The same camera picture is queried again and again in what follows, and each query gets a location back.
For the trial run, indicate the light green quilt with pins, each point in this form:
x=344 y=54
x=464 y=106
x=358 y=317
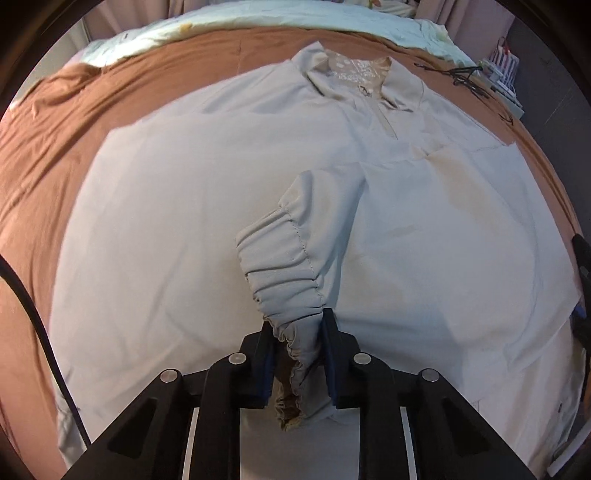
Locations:
x=231 y=23

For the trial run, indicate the pink curtain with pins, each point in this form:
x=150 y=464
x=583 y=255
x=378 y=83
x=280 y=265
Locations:
x=184 y=4
x=461 y=27

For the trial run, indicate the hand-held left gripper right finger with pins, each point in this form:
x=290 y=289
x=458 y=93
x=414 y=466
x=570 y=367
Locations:
x=330 y=364

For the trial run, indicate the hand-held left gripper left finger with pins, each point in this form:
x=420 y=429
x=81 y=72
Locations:
x=265 y=369

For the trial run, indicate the orange bed sheet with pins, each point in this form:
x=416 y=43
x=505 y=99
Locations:
x=55 y=138

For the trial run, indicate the bear print window cushion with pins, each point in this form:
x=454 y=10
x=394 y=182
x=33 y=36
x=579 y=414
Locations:
x=397 y=5

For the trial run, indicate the beige jacket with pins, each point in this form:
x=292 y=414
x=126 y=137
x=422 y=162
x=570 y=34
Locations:
x=184 y=230

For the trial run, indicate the white pink desktop rack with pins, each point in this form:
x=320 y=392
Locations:
x=505 y=60

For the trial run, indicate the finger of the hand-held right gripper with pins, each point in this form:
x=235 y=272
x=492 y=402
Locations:
x=582 y=256
x=580 y=314

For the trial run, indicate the white nightstand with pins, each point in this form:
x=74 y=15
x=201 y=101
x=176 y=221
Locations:
x=512 y=99

